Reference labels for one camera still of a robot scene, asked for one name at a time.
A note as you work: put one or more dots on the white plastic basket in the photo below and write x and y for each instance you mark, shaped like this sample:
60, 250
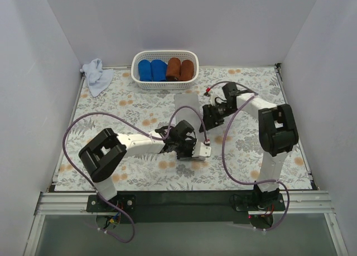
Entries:
164, 55

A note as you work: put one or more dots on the blue rolled towel left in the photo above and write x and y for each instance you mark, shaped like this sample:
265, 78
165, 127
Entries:
145, 71

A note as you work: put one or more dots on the aluminium frame rail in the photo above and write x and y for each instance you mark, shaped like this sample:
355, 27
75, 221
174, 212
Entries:
74, 203

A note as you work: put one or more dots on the brown rolled towel left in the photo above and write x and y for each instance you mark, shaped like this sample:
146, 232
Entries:
173, 69

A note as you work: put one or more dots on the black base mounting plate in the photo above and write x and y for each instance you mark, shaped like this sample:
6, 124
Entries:
185, 206

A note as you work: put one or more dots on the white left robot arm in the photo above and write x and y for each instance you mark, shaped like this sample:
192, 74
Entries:
103, 154

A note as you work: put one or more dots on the floral patterned table mat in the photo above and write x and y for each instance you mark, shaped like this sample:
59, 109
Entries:
125, 107

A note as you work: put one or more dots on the grey panda towel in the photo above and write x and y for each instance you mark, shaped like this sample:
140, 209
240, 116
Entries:
188, 117

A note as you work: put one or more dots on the light blue crumpled towel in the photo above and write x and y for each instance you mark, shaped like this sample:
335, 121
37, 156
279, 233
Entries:
97, 79

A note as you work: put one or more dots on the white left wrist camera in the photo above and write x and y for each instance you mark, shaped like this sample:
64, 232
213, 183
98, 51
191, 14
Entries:
201, 150

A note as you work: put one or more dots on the brown rolled towel right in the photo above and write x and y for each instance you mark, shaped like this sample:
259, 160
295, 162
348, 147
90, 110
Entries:
186, 70

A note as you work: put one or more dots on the blue rolled towel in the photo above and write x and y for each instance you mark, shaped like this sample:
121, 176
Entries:
158, 70
145, 71

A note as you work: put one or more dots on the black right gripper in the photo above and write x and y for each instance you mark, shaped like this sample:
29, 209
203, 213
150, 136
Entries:
208, 119

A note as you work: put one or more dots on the blue rolled towel right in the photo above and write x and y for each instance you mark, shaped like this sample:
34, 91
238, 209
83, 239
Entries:
158, 70

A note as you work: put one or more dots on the brown rolled towel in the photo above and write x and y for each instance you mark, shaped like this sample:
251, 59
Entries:
186, 70
173, 69

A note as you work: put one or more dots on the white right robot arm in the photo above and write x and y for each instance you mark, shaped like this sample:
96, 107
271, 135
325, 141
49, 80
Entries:
277, 136

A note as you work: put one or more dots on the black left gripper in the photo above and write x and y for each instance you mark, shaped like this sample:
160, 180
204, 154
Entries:
186, 149

